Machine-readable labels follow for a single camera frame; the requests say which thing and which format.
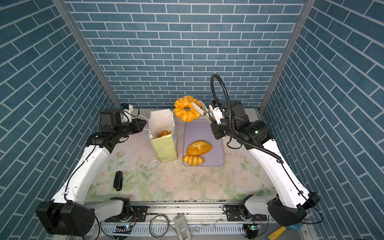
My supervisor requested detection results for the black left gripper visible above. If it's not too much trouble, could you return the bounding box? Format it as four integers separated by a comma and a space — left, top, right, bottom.
113, 117, 147, 140

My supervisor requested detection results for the white paper gift bag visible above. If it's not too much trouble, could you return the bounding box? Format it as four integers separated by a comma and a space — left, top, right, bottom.
140, 109, 178, 163

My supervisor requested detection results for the oval seeded loaf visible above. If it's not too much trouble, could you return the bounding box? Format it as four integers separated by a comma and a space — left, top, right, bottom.
186, 140, 213, 156

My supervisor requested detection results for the small round striped bun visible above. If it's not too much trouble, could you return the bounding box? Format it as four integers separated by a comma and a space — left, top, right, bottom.
161, 131, 172, 137

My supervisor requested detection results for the striped long bun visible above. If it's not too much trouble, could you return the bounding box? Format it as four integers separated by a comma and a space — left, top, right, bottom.
183, 156, 205, 166

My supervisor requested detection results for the braided ring bread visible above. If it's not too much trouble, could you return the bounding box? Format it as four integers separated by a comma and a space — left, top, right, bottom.
174, 96, 201, 122

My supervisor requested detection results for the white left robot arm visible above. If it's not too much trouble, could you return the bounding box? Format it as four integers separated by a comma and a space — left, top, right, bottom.
36, 104, 147, 237

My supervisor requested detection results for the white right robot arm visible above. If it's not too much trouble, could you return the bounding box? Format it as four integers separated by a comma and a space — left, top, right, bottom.
208, 101, 320, 227

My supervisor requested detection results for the lavender plastic tray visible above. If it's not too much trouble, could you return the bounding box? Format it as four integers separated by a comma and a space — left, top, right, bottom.
183, 120, 225, 167

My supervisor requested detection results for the black small remote box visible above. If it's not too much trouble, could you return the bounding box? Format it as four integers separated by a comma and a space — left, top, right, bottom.
113, 171, 123, 192

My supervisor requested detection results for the grey handheld device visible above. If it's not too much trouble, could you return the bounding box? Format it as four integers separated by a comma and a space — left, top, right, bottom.
174, 214, 192, 240

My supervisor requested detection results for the blue yellow toy wrench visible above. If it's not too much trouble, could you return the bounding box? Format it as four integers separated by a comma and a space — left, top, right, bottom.
267, 224, 303, 240

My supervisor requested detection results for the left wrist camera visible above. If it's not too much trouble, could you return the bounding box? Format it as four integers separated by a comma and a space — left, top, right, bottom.
119, 103, 134, 114

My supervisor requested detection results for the black corrugated cable hose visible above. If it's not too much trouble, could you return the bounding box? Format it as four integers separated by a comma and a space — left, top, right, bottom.
210, 74, 238, 139

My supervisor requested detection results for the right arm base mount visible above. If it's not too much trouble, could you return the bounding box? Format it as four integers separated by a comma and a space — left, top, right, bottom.
222, 205, 268, 222

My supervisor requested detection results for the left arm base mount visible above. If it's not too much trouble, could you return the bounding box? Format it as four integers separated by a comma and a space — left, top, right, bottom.
105, 206, 148, 223

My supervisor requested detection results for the coiled grey cable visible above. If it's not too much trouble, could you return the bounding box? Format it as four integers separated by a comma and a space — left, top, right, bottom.
149, 213, 171, 239

